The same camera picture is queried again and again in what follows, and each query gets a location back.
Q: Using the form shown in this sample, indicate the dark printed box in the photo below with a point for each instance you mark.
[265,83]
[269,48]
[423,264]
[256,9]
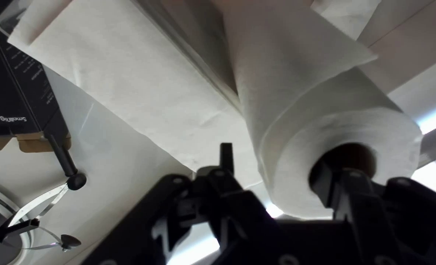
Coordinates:
[6,89]

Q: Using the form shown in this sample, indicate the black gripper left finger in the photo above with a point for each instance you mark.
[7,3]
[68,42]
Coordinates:
[222,196]

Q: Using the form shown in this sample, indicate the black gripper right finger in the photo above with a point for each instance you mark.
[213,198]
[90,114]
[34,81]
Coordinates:
[347,193]

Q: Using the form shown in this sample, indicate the stack of folded paper towels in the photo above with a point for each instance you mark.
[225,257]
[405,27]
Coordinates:
[129,74]

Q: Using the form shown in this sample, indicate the white paper towel roll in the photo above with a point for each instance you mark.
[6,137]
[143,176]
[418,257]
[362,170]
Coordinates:
[315,98]

